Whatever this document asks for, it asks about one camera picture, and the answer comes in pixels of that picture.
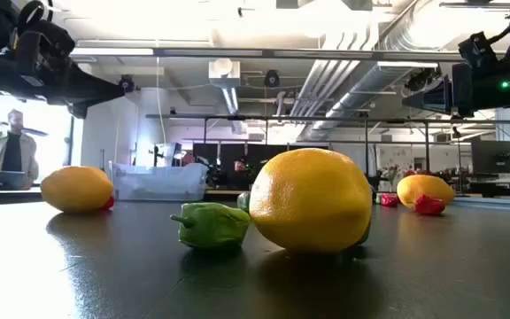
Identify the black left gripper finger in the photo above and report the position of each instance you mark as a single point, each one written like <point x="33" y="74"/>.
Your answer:
<point x="100" y="91"/>

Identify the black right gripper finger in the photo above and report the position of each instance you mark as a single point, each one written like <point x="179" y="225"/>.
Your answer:
<point x="430" y="99"/>

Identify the yellow lemon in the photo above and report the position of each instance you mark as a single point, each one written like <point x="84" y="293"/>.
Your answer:
<point x="75" y="189"/>
<point x="423" y="188"/>
<point x="310" y="199"/>

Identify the red bell pepper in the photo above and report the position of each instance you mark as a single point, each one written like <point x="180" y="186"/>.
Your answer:
<point x="430" y="206"/>
<point x="389" y="200"/>
<point x="109" y="204"/>

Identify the black ceiling spotlight cluster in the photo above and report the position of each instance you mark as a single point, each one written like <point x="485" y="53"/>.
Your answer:
<point x="419" y="75"/>

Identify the black round hanging fixture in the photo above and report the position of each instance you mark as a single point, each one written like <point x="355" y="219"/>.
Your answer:
<point x="272" y="79"/>
<point x="126" y="83"/>

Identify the black computer monitor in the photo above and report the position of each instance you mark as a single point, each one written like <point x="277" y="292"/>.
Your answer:
<point x="497" y="157"/>

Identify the standing person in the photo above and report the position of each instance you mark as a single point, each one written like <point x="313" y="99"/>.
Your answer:
<point x="13" y="150"/>

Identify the flower bouquet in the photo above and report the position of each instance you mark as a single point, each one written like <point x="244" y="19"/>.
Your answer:
<point x="391" y="173"/>

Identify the grey laptop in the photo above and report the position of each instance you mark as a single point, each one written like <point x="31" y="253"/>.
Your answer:
<point x="9" y="179"/>

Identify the black pipe rack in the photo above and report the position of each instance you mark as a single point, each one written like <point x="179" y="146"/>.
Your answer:
<point x="326" y="118"/>

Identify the clear plastic bin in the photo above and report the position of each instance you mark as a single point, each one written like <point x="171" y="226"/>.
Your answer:
<point x="157" y="181"/>

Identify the black divider panels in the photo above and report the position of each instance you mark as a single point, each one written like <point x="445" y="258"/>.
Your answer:
<point x="228" y="155"/>

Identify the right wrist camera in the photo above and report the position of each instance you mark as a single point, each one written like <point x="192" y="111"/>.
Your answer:
<point x="476" y="49"/>

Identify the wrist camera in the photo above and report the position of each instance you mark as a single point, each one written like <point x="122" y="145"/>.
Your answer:
<point x="476" y="49"/>
<point x="49" y="42"/>

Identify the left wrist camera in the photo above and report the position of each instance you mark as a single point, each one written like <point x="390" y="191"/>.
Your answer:
<point x="49" y="42"/>

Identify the silver ventilation duct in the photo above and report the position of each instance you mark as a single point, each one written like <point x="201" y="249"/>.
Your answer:
<point x="361" y="88"/>

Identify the silver overhead frame bar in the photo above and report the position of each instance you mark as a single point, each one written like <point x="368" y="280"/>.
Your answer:
<point x="281" y="53"/>

